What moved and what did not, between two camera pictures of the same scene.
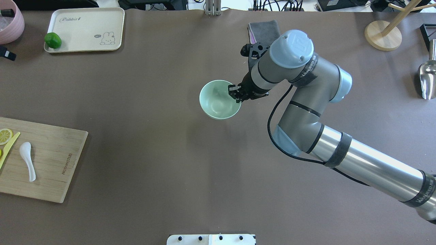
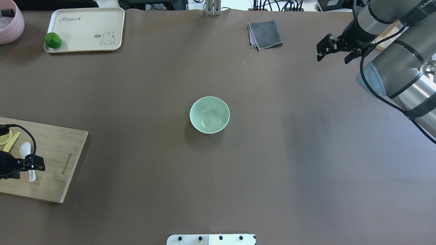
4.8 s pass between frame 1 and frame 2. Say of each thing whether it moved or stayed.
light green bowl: moved
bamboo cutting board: stayed
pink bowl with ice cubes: stayed
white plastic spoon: stayed
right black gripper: moved
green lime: stayed
